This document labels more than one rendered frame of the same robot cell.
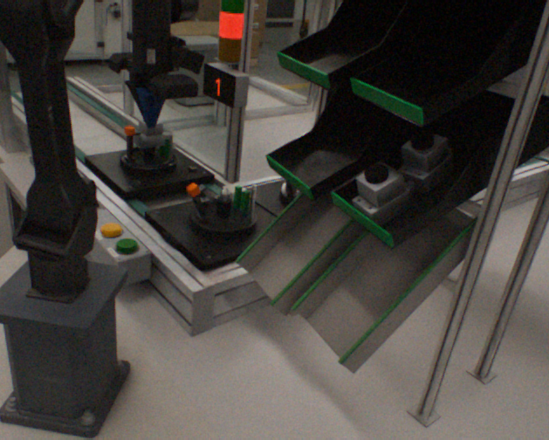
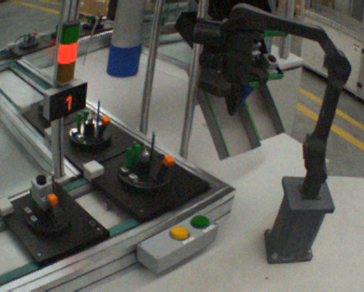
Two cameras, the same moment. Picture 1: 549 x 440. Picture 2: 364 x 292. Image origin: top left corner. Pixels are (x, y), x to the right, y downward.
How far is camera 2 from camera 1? 1.56 m
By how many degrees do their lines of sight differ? 83
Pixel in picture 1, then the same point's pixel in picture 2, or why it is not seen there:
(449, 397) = not seen: hidden behind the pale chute
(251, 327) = not seen: hidden behind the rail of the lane
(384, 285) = (251, 102)
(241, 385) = (256, 195)
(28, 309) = (327, 195)
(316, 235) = (220, 112)
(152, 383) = (269, 223)
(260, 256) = (219, 146)
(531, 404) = not seen: hidden behind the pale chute
